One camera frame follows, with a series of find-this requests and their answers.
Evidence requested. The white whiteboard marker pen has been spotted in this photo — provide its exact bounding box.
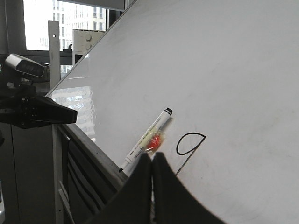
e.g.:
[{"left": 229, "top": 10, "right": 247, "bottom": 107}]
[{"left": 118, "top": 108, "right": 173, "bottom": 173}]

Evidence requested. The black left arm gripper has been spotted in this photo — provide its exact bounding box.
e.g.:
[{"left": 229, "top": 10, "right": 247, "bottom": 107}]
[{"left": 0, "top": 85, "right": 78, "bottom": 129}]

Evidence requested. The red round magnet with tape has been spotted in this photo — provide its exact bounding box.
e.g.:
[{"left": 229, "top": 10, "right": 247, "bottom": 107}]
[{"left": 145, "top": 131, "right": 165, "bottom": 156}]

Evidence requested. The white box appliance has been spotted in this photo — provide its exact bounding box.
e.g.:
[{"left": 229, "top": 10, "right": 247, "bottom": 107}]
[{"left": 72, "top": 29, "right": 105, "bottom": 65}]

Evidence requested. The white whiteboard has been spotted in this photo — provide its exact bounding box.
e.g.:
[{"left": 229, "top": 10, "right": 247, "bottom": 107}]
[{"left": 50, "top": 0, "right": 299, "bottom": 224}]

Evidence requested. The silver depth camera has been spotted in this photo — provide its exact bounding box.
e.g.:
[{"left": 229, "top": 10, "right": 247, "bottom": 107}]
[{"left": 4, "top": 54, "right": 45, "bottom": 80}]

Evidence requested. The grey cabinet below whiteboard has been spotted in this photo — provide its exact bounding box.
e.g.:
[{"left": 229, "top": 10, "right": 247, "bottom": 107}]
[{"left": 0, "top": 125, "right": 117, "bottom": 224}]

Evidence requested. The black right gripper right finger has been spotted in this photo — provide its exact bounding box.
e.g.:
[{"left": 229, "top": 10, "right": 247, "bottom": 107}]
[{"left": 152, "top": 153, "right": 224, "bottom": 224}]

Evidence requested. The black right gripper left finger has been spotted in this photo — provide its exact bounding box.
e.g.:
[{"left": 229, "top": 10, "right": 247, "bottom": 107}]
[{"left": 85, "top": 153, "right": 152, "bottom": 224}]

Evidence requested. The grey metal whiteboard tray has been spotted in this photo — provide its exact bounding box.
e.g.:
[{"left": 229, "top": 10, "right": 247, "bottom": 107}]
[{"left": 58, "top": 124, "right": 128, "bottom": 191}]

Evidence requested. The white perforated metal post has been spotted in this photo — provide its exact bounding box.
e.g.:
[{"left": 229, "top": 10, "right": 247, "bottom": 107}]
[{"left": 48, "top": 21, "right": 61, "bottom": 90}]

